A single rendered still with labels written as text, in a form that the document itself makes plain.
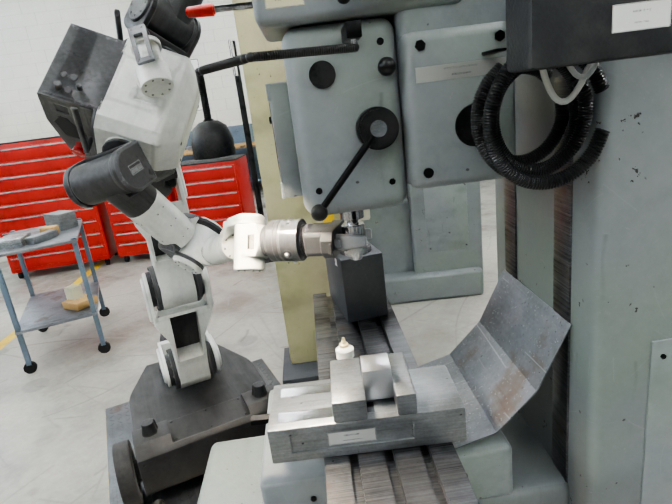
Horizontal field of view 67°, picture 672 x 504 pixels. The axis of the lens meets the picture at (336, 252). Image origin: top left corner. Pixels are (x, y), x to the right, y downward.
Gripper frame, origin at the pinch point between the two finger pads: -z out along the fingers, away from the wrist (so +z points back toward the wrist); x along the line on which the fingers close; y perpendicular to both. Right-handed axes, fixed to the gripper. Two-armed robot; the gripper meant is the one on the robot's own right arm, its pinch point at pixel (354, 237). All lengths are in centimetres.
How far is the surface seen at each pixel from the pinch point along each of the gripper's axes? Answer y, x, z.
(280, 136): -21.6, -5.5, 10.6
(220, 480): 54, -12, 35
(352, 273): 19.2, 30.6, 9.3
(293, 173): -14.6, -5.1, 9.2
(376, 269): 19.3, 33.9, 3.2
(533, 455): 53, 4, -34
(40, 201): 46, 337, 422
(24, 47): -166, 704, 738
